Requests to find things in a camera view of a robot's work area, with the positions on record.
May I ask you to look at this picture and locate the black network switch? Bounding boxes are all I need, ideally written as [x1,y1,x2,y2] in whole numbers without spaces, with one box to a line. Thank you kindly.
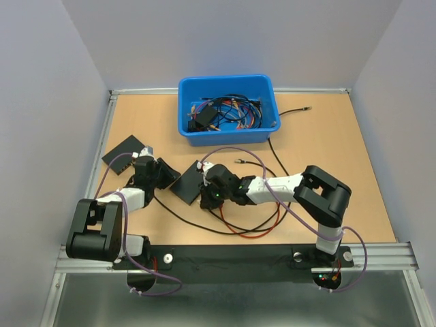
[102,135,145,175]
[170,161,203,205]

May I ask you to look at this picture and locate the black ethernet cable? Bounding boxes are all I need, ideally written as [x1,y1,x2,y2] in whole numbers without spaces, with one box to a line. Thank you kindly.
[153,106,313,236]

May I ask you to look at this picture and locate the red ethernet cable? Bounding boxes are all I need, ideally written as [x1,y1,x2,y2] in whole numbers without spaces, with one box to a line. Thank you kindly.
[219,206,281,239]

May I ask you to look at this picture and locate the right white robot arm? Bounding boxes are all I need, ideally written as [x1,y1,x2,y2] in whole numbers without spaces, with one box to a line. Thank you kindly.
[197,161,352,266]

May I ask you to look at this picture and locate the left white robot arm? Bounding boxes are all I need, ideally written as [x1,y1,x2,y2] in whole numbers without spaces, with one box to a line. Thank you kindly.
[65,155,181,262]

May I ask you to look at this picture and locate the black power adapter in bin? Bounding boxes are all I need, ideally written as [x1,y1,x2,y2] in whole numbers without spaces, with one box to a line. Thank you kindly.
[187,106,218,132]

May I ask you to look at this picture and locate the blue plastic bin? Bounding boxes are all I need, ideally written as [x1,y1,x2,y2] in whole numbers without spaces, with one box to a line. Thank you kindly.
[178,74,281,146]

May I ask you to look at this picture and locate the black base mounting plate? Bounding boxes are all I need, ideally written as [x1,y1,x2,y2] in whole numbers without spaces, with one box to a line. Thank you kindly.
[112,243,355,285]

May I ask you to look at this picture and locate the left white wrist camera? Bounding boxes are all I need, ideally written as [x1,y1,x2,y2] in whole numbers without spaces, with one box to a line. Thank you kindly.
[131,146,153,159]

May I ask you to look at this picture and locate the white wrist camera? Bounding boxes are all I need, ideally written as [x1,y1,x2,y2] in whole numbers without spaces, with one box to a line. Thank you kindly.
[196,161,214,175]
[131,146,153,159]

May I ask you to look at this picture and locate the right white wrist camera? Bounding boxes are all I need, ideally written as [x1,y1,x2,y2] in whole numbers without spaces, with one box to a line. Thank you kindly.
[196,161,214,175]

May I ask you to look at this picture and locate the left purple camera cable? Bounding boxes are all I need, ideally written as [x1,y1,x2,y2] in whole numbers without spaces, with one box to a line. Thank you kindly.
[95,152,183,297]

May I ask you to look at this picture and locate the aluminium table edge rail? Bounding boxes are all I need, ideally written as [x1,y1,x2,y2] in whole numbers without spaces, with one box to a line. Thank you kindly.
[84,90,118,198]

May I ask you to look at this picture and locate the tangled cables in bin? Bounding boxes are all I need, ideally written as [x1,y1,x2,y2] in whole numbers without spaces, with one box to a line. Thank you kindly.
[186,95,265,132]

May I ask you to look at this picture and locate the front aluminium frame rail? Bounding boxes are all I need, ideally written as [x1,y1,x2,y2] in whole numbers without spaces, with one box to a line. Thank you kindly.
[54,243,419,274]

